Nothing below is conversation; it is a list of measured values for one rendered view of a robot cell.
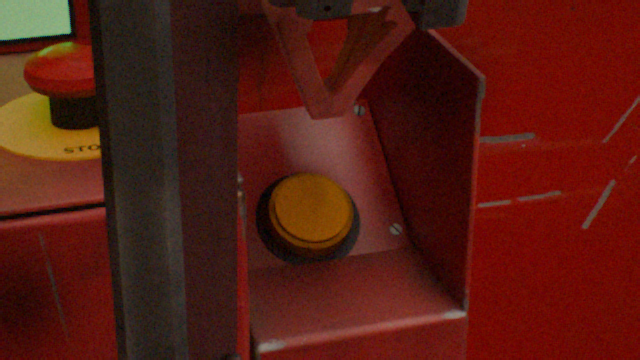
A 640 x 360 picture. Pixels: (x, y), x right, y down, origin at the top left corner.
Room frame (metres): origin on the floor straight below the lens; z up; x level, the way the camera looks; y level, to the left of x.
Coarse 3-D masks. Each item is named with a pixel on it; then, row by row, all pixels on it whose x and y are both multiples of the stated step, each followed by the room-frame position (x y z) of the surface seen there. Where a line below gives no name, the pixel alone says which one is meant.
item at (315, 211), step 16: (304, 176) 0.51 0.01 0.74; (320, 176) 0.51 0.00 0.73; (272, 192) 0.50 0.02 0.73; (288, 192) 0.50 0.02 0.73; (304, 192) 0.50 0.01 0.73; (320, 192) 0.50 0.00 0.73; (336, 192) 0.50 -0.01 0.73; (272, 208) 0.50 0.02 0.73; (288, 208) 0.49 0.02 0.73; (304, 208) 0.50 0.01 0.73; (320, 208) 0.50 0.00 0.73; (336, 208) 0.50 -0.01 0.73; (272, 224) 0.49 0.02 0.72; (288, 224) 0.49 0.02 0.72; (304, 224) 0.49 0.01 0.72; (320, 224) 0.49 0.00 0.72; (336, 224) 0.49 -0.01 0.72; (288, 240) 0.48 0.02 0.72; (304, 240) 0.48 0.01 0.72; (320, 240) 0.48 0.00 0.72; (336, 240) 0.49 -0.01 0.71; (304, 256) 0.49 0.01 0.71; (320, 256) 0.49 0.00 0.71
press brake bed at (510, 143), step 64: (512, 0) 0.76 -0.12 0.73; (576, 0) 0.78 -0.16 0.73; (256, 64) 0.72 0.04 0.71; (320, 64) 0.73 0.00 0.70; (512, 64) 0.76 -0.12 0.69; (576, 64) 0.78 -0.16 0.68; (512, 128) 0.77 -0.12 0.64; (576, 128) 0.78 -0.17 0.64; (512, 192) 0.77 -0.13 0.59; (576, 192) 0.78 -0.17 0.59; (512, 256) 0.77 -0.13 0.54; (576, 256) 0.78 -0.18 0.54; (512, 320) 0.77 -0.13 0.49; (576, 320) 0.78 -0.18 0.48
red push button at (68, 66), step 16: (48, 48) 0.48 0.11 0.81; (64, 48) 0.47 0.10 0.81; (80, 48) 0.47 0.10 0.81; (32, 64) 0.46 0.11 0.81; (48, 64) 0.46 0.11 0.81; (64, 64) 0.46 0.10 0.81; (80, 64) 0.46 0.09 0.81; (32, 80) 0.46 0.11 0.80; (48, 80) 0.45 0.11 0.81; (64, 80) 0.45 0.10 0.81; (80, 80) 0.45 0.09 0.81; (48, 96) 0.45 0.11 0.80; (64, 96) 0.45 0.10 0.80; (80, 96) 0.45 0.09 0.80; (64, 112) 0.46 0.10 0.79; (80, 112) 0.46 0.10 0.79; (96, 112) 0.46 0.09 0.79; (64, 128) 0.46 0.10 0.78; (80, 128) 0.46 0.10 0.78
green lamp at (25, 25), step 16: (0, 0) 0.54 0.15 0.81; (16, 0) 0.54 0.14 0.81; (32, 0) 0.55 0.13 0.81; (48, 0) 0.55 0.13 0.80; (64, 0) 0.55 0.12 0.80; (0, 16) 0.54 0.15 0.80; (16, 16) 0.54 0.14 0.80; (32, 16) 0.54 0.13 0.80; (48, 16) 0.55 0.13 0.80; (64, 16) 0.55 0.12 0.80; (0, 32) 0.54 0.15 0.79; (16, 32) 0.54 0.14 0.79; (32, 32) 0.54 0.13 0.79; (48, 32) 0.55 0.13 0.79; (64, 32) 0.55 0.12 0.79
